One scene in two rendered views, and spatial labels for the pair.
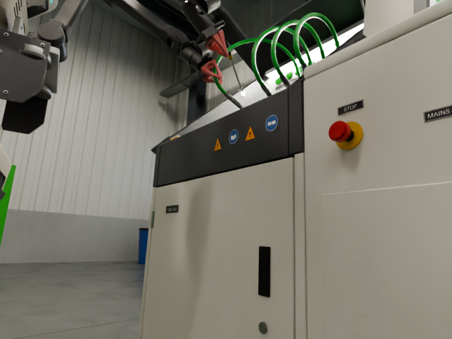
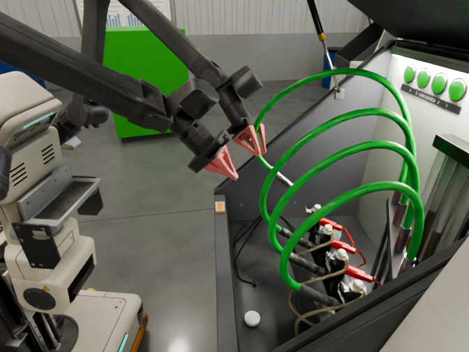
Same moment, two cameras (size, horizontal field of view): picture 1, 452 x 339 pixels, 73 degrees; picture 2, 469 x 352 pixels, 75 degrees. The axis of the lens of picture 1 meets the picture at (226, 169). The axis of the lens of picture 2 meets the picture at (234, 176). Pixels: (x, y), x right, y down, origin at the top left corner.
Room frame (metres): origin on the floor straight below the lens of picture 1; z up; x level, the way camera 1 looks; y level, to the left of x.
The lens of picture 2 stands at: (0.40, -0.32, 1.54)
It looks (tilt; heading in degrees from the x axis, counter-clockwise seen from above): 29 degrees down; 34
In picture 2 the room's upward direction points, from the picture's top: straight up
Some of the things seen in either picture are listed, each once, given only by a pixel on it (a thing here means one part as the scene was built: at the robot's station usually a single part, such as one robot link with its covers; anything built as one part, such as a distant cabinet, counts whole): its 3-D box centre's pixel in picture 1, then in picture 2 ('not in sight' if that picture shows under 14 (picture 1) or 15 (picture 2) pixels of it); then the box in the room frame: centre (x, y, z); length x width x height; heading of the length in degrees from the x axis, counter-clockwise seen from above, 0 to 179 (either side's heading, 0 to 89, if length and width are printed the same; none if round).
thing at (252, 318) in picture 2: not in sight; (252, 318); (0.84, -0.08, 0.84); 0.04 x 0.04 x 0.01
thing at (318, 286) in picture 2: not in sight; (322, 299); (0.94, -0.22, 0.91); 0.34 x 0.10 x 0.15; 38
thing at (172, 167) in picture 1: (212, 150); (223, 277); (0.89, 0.04, 0.87); 0.62 x 0.04 x 0.16; 38
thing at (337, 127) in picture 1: (342, 133); not in sight; (0.51, -0.20, 0.80); 0.05 x 0.04 x 0.05; 38
